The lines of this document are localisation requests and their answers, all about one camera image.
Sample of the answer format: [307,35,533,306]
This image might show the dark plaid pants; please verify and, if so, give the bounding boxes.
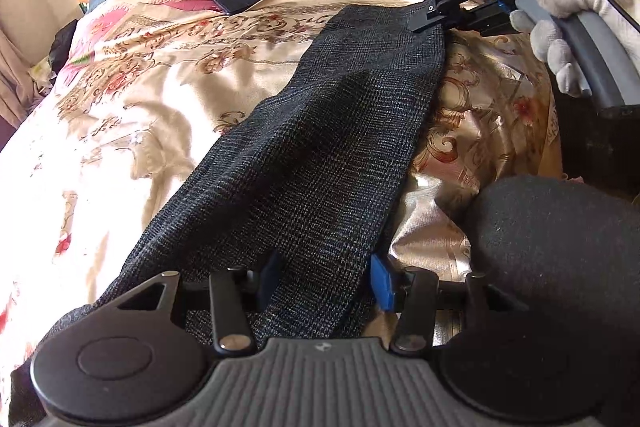
[10,4,448,427]

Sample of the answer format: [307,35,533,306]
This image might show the dark clothes pile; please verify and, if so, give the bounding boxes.
[47,19,79,74]

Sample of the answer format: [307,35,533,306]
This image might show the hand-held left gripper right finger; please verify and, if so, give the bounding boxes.
[369,252,531,354]

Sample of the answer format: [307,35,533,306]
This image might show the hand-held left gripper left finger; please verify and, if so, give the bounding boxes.
[104,249,283,354]

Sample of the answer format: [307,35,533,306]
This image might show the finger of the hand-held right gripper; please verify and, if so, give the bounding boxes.
[459,1,518,38]
[411,0,468,32]

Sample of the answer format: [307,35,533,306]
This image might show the person's right hand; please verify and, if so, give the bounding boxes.
[510,0,640,98]

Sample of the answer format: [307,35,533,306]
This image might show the floral satin blanket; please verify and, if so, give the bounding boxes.
[0,0,563,388]

